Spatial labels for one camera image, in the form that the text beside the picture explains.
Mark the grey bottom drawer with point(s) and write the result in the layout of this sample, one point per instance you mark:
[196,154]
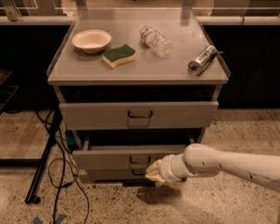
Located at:
[117,175]

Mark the black table leg stand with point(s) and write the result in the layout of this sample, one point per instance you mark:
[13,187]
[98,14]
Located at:
[31,196]

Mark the black side table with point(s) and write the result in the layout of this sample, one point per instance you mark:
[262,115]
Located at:
[6,92]

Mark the silver metal can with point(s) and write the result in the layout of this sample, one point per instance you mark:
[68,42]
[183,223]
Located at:
[202,61]

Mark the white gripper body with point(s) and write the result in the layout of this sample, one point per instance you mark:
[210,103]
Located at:
[167,168]

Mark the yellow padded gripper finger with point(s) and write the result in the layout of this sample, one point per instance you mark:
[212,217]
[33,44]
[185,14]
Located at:
[153,173]

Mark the grey top drawer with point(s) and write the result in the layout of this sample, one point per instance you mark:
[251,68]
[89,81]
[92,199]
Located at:
[159,115]

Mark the green and yellow sponge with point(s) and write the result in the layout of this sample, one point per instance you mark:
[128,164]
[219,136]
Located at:
[120,55]

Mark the grey drawer cabinet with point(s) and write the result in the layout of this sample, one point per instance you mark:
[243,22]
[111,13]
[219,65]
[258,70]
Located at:
[78,77]

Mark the clear plastic water bottle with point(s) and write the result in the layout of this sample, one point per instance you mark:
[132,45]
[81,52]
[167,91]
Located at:
[157,42]

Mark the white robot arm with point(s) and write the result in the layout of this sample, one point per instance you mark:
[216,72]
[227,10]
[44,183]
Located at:
[199,160]

